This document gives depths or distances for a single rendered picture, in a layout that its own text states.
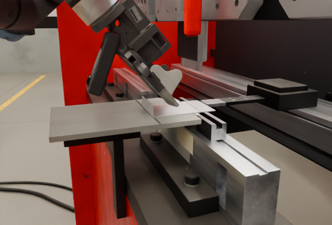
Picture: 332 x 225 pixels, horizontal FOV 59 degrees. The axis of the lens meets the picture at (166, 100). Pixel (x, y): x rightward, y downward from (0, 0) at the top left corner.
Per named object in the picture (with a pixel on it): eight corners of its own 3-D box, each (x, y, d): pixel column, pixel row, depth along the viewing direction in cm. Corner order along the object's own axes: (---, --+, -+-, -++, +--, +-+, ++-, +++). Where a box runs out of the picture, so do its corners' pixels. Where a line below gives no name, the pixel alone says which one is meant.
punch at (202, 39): (177, 65, 65) (177, 21, 63) (185, 65, 66) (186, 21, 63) (196, 72, 56) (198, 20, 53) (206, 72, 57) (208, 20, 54)
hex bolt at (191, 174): (181, 180, 51) (181, 171, 51) (195, 177, 52) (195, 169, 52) (187, 188, 49) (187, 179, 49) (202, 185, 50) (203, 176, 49)
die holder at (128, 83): (113, 88, 138) (112, 68, 135) (125, 87, 140) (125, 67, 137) (141, 120, 92) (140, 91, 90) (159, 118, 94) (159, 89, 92)
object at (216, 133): (171, 110, 70) (171, 98, 69) (182, 109, 71) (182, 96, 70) (211, 140, 52) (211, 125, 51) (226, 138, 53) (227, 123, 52)
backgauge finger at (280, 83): (191, 103, 70) (192, 83, 69) (280, 95, 78) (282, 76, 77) (217, 119, 59) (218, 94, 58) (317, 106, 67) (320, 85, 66)
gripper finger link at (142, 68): (166, 87, 52) (132, 50, 51) (160, 93, 52) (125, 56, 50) (162, 87, 57) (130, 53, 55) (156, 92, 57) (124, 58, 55)
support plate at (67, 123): (51, 111, 62) (50, 106, 62) (168, 100, 71) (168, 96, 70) (49, 143, 46) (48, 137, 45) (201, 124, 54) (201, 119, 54)
